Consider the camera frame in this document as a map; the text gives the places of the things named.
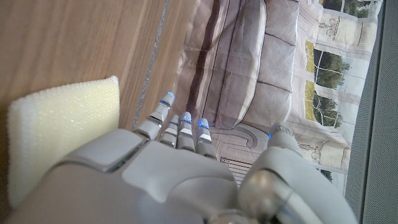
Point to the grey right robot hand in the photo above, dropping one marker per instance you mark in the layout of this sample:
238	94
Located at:
174	174

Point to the pale yellow sponge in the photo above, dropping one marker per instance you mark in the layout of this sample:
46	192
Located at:
62	115

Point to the printed sofa backdrop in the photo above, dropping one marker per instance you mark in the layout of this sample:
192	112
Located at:
248	62

